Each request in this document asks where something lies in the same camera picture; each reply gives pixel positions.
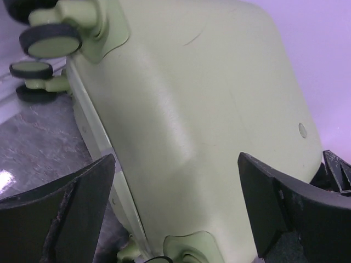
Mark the green hard-shell suitcase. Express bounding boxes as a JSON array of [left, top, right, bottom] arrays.
[[4, 1, 322, 262]]

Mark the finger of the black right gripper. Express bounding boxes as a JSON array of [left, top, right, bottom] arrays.
[[323, 150, 350, 193]]

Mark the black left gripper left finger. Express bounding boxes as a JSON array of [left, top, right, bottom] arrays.
[[1, 154, 115, 262]]

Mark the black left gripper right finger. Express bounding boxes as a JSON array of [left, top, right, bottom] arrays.
[[238, 152, 350, 262]]

